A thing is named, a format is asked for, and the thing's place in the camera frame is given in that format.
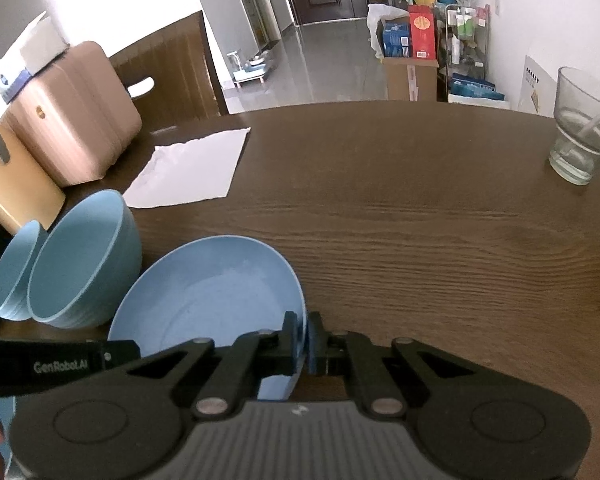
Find blue plate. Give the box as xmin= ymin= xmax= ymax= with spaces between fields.
xmin=107 ymin=235 xmax=308 ymax=402

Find white plastic bag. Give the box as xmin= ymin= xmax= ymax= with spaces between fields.
xmin=367 ymin=3 xmax=411 ymax=61

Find red box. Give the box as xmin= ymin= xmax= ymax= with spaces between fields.
xmin=407 ymin=5 xmax=438 ymax=59

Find clear glass cup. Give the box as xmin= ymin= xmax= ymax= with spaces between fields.
xmin=548 ymin=66 xmax=600 ymax=186

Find white blue tissue pack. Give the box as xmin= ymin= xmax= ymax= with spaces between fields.
xmin=0 ymin=10 xmax=72 ymax=106

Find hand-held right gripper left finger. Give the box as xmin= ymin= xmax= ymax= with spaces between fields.
xmin=125 ymin=311 xmax=308 ymax=420

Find blue bowl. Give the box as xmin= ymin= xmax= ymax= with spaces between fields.
xmin=27 ymin=190 xmax=143 ymax=329
xmin=0 ymin=220 xmax=49 ymax=319

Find white sign board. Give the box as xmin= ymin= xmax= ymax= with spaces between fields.
xmin=520 ymin=54 xmax=561 ymax=117

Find blue box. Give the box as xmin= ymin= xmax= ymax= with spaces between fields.
xmin=382 ymin=21 xmax=412 ymax=59

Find small white stool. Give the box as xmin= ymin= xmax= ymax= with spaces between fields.
xmin=228 ymin=50 xmax=281 ymax=87

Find blue flat packages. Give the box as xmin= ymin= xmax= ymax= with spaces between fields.
xmin=450 ymin=72 xmax=506 ymax=102

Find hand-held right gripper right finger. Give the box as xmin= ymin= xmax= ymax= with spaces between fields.
xmin=307 ymin=312 xmax=473 ymax=420

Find brown wooden chair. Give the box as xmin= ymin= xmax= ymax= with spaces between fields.
xmin=109 ymin=10 xmax=231 ymax=123

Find pink suitcase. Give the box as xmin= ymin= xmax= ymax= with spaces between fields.
xmin=0 ymin=41 xmax=143 ymax=188

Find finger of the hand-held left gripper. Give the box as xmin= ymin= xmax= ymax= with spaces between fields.
xmin=101 ymin=340 xmax=142 ymax=372

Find white paper napkin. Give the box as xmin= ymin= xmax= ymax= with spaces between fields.
xmin=122 ymin=128 xmax=252 ymax=209

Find cardboard box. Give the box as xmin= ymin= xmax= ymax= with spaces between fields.
xmin=382 ymin=56 xmax=439 ymax=102

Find yellow thermos jug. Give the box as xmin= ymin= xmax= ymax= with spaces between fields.
xmin=0 ymin=105 xmax=66 ymax=236

